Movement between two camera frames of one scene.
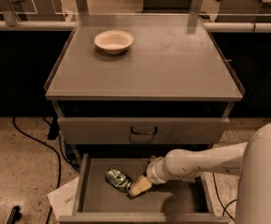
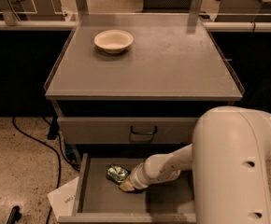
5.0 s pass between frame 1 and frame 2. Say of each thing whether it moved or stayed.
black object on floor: stayed
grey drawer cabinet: stayed
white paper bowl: stayed
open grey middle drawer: stayed
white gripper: moved
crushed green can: moved
